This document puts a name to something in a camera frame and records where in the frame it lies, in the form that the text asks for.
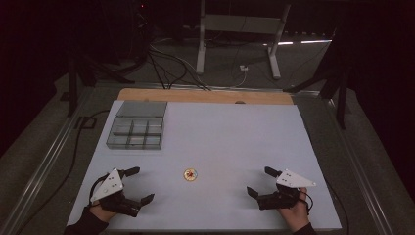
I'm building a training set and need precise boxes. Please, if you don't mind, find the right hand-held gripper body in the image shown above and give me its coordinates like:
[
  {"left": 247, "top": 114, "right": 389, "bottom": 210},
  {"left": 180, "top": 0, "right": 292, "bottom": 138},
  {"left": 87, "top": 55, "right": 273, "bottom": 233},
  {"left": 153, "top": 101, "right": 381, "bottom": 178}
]
[{"left": 256, "top": 168, "right": 317, "bottom": 211}]

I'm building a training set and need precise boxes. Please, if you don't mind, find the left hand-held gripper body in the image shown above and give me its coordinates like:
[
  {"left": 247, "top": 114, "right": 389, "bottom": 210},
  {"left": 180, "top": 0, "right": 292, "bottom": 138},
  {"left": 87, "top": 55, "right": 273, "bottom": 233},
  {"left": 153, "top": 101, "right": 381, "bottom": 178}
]
[{"left": 88, "top": 167, "right": 143, "bottom": 218}]

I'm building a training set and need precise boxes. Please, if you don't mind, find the person's right hand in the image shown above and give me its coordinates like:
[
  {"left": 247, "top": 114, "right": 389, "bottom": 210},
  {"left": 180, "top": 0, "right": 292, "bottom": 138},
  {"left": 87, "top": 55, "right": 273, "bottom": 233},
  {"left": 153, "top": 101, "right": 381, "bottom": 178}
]
[{"left": 277, "top": 187, "right": 310, "bottom": 227}]

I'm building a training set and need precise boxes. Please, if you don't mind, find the person's left hand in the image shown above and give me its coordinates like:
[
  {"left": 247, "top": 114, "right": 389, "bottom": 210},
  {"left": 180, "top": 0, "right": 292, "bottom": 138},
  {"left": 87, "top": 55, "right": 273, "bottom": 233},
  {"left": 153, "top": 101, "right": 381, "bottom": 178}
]
[{"left": 89, "top": 201, "right": 117, "bottom": 223}]

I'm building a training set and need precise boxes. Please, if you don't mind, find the clear plastic compartment box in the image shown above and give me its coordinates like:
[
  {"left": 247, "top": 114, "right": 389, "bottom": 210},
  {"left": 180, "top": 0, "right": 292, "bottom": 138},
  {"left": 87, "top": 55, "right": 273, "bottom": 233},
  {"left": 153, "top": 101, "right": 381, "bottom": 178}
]
[{"left": 105, "top": 100, "right": 168, "bottom": 151}]

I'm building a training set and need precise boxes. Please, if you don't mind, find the round yellow red badge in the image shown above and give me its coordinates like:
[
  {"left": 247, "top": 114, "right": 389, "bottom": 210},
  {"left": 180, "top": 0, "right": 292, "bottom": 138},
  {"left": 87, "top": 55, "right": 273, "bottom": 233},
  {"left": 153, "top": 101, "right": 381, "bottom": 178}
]
[{"left": 183, "top": 167, "right": 199, "bottom": 182}]

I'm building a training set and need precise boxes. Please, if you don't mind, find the black tripod stand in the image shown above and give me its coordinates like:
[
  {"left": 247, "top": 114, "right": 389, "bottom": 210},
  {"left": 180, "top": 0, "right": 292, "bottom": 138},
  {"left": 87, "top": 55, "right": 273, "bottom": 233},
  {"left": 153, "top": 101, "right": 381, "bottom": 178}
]
[
  {"left": 64, "top": 42, "right": 136, "bottom": 118},
  {"left": 282, "top": 28, "right": 351, "bottom": 130}
]

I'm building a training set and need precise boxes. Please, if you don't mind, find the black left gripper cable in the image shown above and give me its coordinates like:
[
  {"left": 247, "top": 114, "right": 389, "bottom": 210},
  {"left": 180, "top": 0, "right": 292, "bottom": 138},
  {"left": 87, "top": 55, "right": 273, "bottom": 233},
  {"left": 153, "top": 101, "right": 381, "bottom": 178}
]
[{"left": 87, "top": 173, "right": 110, "bottom": 208}]

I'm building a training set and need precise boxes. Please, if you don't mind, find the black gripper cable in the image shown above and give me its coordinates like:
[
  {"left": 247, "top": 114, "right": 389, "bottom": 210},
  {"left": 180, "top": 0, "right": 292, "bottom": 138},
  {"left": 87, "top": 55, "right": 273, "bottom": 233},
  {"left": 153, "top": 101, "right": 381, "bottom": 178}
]
[
  {"left": 298, "top": 190, "right": 314, "bottom": 215},
  {"left": 87, "top": 173, "right": 110, "bottom": 208}
]

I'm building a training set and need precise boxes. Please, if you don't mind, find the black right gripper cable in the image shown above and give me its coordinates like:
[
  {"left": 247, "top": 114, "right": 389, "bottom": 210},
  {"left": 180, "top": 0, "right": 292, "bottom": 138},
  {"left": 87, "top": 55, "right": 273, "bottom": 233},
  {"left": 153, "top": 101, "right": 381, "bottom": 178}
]
[{"left": 298, "top": 190, "right": 314, "bottom": 215}]

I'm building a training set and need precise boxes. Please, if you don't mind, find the black floor cable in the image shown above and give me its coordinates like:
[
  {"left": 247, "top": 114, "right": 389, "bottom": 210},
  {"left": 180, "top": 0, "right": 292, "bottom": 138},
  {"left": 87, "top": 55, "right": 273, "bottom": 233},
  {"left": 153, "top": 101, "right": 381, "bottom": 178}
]
[{"left": 14, "top": 109, "right": 112, "bottom": 235}]

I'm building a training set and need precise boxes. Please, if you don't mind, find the aluminium floor rail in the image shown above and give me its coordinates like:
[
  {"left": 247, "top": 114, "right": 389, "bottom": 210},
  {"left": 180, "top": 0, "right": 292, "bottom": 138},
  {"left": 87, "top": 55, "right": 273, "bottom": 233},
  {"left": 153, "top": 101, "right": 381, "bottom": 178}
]
[
  {"left": 322, "top": 96, "right": 397, "bottom": 235},
  {"left": 0, "top": 85, "right": 96, "bottom": 235}
]

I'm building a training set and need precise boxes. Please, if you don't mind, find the white plug with cable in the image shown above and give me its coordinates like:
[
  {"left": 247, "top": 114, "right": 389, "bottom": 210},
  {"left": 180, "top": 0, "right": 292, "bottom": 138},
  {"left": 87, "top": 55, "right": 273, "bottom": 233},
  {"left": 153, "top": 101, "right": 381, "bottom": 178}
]
[{"left": 228, "top": 64, "right": 250, "bottom": 89}]

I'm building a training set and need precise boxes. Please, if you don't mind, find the black floor cables bundle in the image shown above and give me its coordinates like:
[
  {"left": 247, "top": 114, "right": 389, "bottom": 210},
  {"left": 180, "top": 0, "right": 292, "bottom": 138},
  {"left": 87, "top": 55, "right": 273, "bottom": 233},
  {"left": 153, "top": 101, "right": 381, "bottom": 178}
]
[{"left": 143, "top": 42, "right": 213, "bottom": 92}]

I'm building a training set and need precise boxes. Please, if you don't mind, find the white metal stand frame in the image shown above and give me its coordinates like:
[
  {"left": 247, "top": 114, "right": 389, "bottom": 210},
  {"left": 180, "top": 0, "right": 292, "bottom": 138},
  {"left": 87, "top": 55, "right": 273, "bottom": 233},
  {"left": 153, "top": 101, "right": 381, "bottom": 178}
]
[{"left": 195, "top": 0, "right": 293, "bottom": 80}]

